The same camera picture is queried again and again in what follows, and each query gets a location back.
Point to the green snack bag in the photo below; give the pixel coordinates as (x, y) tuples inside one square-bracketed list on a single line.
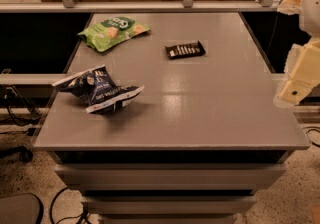
[(111, 32)]

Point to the grey drawer cabinet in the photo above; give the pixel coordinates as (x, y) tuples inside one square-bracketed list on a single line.
[(169, 186)]

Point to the black rxbar chocolate bar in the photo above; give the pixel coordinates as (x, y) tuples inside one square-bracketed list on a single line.
[(187, 50)]

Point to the grey chair seat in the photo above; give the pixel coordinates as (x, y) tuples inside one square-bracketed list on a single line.
[(21, 209)]

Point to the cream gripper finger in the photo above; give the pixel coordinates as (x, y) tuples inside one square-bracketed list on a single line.
[(301, 74), (289, 7)]

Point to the black office chair base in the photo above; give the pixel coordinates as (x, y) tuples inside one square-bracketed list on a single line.
[(25, 155)]

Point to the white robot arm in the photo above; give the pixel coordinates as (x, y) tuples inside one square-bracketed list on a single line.
[(309, 19)]

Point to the blue chip bag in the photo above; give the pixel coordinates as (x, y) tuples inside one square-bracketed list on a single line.
[(96, 88)]

